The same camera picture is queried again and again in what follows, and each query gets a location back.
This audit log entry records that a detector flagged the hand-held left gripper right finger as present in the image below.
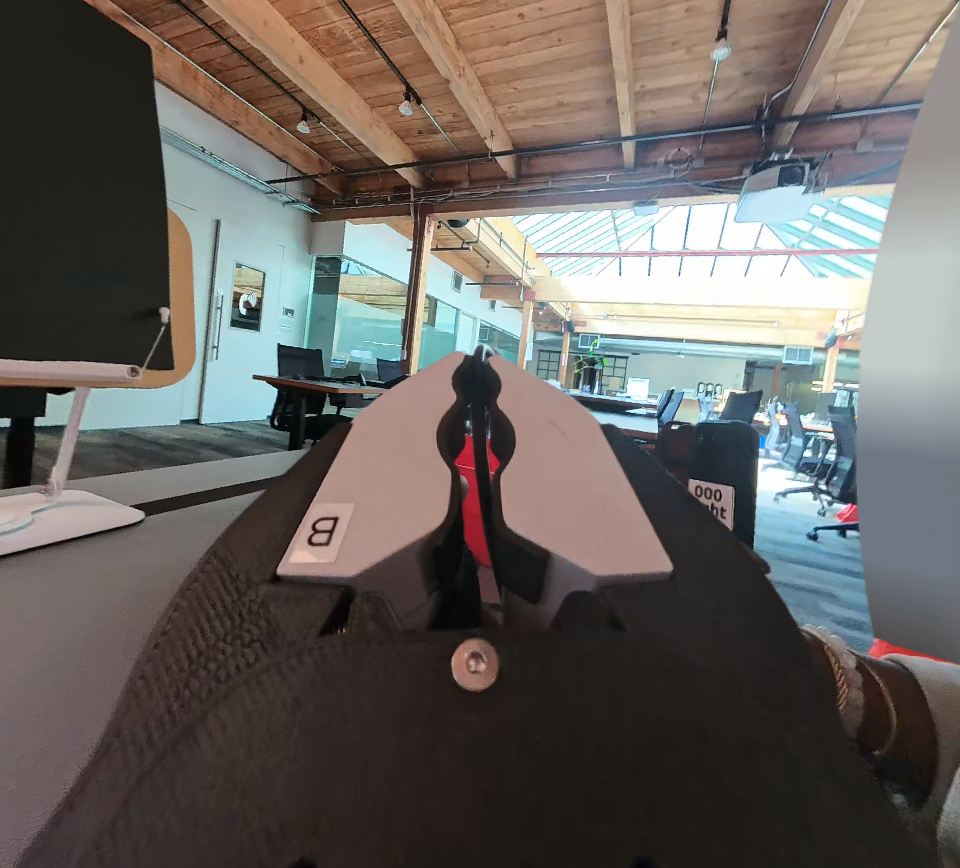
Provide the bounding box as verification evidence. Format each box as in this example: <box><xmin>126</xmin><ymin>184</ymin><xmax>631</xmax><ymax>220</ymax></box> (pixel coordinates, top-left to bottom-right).
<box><xmin>486</xmin><ymin>356</ymin><xmax>674</xmax><ymax>630</ymax></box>

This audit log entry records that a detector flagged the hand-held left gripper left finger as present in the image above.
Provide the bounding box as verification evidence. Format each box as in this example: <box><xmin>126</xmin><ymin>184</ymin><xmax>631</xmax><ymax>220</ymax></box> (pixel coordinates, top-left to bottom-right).
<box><xmin>276</xmin><ymin>350</ymin><xmax>472</xmax><ymax>630</ymax></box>

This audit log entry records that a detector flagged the black usb-c cable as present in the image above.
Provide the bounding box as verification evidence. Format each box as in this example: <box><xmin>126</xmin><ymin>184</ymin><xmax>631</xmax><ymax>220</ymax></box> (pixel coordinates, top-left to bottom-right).
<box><xmin>466</xmin><ymin>346</ymin><xmax>502</xmax><ymax>584</ymax></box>

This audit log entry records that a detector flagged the red plastic bin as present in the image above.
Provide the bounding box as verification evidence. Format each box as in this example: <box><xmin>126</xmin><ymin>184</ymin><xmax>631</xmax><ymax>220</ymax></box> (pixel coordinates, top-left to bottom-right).
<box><xmin>456</xmin><ymin>433</ymin><xmax>500</xmax><ymax>572</ymax></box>

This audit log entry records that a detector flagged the wooden office desk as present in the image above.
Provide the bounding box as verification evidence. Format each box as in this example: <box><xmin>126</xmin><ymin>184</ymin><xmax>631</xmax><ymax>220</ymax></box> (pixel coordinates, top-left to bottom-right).
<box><xmin>252</xmin><ymin>373</ymin><xmax>410</xmax><ymax>450</ymax></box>

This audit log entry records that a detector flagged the black office chair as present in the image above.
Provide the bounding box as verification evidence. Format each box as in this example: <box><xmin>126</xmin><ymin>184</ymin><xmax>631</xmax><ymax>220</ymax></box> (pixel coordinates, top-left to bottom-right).
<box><xmin>776</xmin><ymin>403</ymin><xmax>860</xmax><ymax>518</ymax></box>
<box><xmin>268</xmin><ymin>343</ymin><xmax>354</xmax><ymax>445</ymax></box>

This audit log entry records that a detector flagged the green potted plant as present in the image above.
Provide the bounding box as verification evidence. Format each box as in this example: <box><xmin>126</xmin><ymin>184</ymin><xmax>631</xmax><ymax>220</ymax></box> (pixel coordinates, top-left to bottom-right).
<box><xmin>571</xmin><ymin>335</ymin><xmax>605</xmax><ymax>389</ymax></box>

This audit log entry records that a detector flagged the white double door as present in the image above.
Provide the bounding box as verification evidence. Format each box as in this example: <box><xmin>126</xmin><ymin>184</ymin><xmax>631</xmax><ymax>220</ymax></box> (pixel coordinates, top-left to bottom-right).
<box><xmin>198</xmin><ymin>219</ymin><xmax>312</xmax><ymax>426</ymax></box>

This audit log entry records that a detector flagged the ceiling projector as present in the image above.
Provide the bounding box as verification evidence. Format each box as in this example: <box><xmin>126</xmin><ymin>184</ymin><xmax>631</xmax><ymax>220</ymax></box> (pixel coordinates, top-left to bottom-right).
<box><xmin>733</xmin><ymin>148</ymin><xmax>830</xmax><ymax>225</ymax></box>

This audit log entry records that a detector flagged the wooden board with black sheet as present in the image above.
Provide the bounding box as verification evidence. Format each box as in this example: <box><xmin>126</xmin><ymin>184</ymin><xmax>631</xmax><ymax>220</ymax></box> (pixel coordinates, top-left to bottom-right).
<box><xmin>0</xmin><ymin>0</ymin><xmax>198</xmax><ymax>390</ymax></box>

